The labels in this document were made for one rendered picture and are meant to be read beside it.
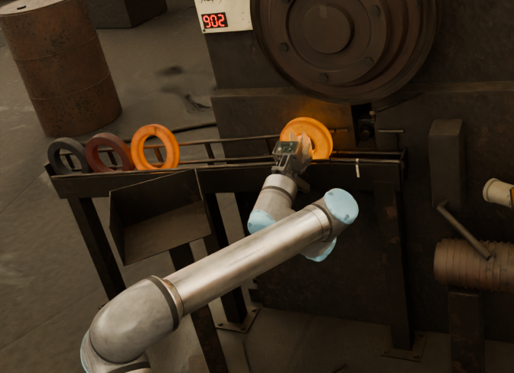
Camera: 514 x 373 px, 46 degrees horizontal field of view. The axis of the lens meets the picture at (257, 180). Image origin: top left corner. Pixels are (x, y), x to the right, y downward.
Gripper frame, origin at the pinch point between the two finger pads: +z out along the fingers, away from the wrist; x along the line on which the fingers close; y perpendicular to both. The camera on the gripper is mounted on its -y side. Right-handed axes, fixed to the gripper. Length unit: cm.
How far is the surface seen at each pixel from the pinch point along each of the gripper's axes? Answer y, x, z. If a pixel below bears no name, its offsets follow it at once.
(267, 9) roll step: 39.4, 1.5, 5.4
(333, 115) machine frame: 2.6, -7.4, 6.8
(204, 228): -7.5, 23.6, -29.9
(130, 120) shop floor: -119, 203, 137
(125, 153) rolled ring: -6, 66, -3
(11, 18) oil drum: -30, 244, 133
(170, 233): -7.5, 33.9, -32.8
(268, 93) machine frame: 8.7, 12.3, 9.5
